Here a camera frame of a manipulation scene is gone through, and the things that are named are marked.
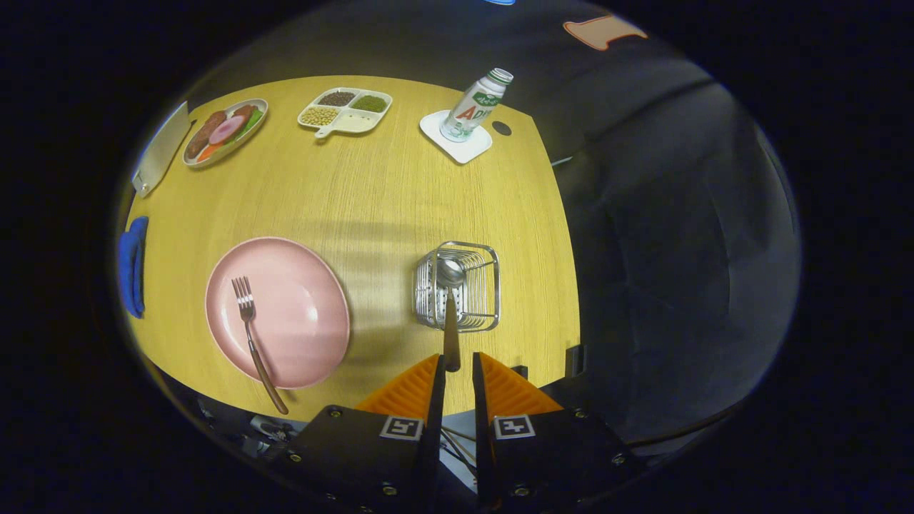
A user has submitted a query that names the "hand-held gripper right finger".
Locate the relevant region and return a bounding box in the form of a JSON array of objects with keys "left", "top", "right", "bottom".
[{"left": 471, "top": 351, "right": 647, "bottom": 514}]

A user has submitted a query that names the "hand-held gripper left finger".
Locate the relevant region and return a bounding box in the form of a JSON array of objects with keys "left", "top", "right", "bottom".
[{"left": 275, "top": 353, "right": 447, "bottom": 514}]

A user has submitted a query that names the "spoon with brown handle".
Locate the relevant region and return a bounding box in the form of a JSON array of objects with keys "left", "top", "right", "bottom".
[{"left": 436, "top": 258, "right": 466, "bottom": 373}]

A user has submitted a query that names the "fork with brown handle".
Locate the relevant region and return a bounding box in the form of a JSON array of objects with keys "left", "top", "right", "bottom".
[{"left": 231, "top": 276, "right": 290, "bottom": 415}]

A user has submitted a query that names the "pink round plate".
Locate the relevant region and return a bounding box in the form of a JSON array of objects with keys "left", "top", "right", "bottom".
[{"left": 205, "top": 237, "right": 351, "bottom": 390}]

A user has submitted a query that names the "white square coaster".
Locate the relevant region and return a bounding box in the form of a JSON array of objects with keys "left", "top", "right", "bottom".
[{"left": 419, "top": 109, "right": 493, "bottom": 165}]

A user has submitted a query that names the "white drink bottle green label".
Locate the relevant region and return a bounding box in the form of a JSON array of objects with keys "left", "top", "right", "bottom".
[{"left": 440, "top": 68, "right": 514, "bottom": 142}]

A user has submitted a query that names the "white divided bean tray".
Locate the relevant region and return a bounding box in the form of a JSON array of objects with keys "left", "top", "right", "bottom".
[{"left": 298, "top": 87, "right": 393, "bottom": 138}]

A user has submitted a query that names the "blue folded cloth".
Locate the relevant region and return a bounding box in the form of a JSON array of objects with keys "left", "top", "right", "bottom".
[{"left": 118, "top": 216, "right": 150, "bottom": 319}]

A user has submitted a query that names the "white round food plate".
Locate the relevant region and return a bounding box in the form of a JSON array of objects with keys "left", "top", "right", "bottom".
[{"left": 182, "top": 99, "right": 269, "bottom": 168}]

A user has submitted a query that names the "long brown toy meat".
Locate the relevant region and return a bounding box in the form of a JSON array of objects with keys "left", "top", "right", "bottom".
[{"left": 187, "top": 111, "right": 226, "bottom": 159}]

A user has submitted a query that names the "white toaster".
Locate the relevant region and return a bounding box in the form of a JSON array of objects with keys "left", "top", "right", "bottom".
[{"left": 132, "top": 101, "right": 192, "bottom": 198}]

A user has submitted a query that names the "metal wire cutlery basket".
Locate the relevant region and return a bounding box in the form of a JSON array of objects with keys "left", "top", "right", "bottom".
[{"left": 414, "top": 241, "right": 501, "bottom": 333}]

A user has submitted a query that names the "black hose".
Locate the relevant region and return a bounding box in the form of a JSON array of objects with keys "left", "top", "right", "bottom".
[{"left": 627, "top": 410, "right": 747, "bottom": 452}]

